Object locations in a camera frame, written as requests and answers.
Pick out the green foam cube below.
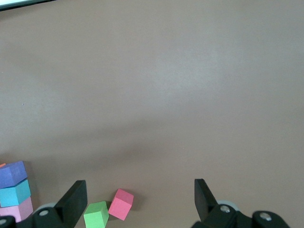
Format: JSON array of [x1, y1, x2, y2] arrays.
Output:
[[83, 200, 110, 228]]

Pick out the purple foam cube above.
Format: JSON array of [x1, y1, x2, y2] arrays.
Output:
[[0, 160, 29, 189]]

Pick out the blue foam cube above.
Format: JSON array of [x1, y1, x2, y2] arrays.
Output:
[[0, 179, 32, 208]]

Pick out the red foam cube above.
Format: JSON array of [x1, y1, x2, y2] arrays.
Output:
[[108, 188, 134, 221]]

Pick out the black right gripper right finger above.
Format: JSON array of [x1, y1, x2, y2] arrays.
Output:
[[191, 178, 292, 228]]

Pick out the brown table cover sheet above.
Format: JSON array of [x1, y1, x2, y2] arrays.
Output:
[[0, 0, 304, 228]]

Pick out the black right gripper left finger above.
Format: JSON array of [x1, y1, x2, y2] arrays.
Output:
[[0, 180, 88, 228]]

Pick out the pink foam cube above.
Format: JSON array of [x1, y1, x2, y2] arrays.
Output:
[[0, 197, 34, 223]]

